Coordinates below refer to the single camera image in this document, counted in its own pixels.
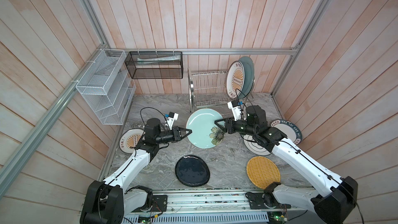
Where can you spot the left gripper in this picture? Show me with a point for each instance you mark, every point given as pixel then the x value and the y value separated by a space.
pixel 176 135

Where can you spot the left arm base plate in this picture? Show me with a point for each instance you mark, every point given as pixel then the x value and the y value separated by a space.
pixel 157 203

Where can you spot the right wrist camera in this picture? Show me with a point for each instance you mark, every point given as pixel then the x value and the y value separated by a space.
pixel 235 107

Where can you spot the aluminium frame rail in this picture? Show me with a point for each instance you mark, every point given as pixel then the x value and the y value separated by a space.
pixel 216 51

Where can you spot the mint plate with flower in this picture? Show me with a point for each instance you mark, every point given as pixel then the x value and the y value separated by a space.
pixel 205 133

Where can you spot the white plate black outline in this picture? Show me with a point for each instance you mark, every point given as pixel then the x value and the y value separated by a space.
pixel 254 147

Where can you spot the white plate dark lettered rim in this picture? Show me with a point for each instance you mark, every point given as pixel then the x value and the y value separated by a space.
pixel 290 129

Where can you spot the grey-green plate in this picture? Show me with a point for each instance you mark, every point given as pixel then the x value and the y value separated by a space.
pixel 249 69

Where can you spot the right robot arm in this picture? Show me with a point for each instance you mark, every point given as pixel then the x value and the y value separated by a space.
pixel 332 197

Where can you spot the yellow woven plate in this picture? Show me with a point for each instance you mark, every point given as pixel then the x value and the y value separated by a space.
pixel 262 172

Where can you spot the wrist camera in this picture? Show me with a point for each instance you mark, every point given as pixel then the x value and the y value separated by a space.
pixel 171 117
pixel 235 107

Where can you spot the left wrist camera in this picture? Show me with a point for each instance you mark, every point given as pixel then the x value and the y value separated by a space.
pixel 171 117

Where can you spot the white wire shelf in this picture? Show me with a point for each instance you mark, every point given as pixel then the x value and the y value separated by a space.
pixel 106 87

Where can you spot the orange sunburst plate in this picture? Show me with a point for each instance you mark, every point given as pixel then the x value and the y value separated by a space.
pixel 235 79
pixel 129 140

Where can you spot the black mesh basket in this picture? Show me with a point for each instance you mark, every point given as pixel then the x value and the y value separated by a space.
pixel 154 64

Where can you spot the chrome dish rack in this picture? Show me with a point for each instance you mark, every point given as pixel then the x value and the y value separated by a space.
pixel 208 89

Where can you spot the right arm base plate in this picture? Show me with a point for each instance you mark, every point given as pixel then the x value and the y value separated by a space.
pixel 258 200

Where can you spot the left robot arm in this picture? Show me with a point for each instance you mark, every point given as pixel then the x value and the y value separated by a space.
pixel 108 201

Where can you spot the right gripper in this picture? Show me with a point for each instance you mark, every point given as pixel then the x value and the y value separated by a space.
pixel 227 122

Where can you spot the dark blue oval plate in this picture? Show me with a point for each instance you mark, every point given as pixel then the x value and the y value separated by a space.
pixel 192 171

